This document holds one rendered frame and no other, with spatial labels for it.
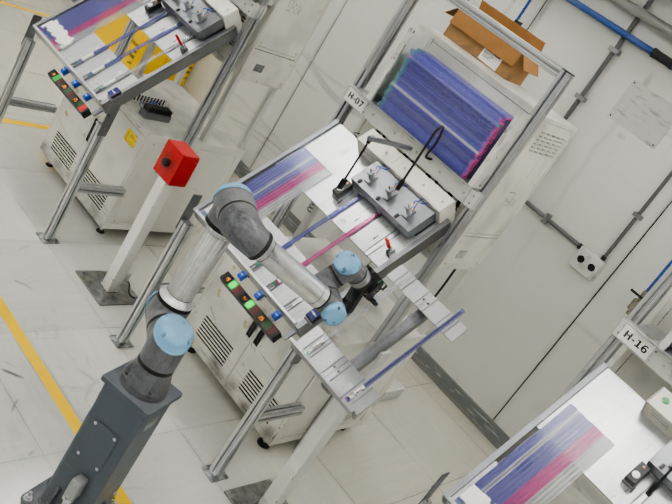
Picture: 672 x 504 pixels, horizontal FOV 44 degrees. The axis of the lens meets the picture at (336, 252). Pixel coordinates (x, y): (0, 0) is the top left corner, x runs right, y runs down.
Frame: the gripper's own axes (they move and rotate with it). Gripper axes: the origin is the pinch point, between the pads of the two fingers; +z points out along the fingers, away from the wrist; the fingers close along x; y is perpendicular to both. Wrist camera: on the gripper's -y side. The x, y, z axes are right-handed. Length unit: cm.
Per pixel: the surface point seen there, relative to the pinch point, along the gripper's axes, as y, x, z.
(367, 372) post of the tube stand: -17.7, -13.3, 9.3
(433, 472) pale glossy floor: -33, -17, 147
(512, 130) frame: 77, 12, 0
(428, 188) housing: 45, 26, 16
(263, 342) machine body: -43, 42, 44
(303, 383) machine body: -41, 16, 44
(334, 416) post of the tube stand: -37.1, -12.9, 18.9
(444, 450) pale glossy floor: -23, -8, 167
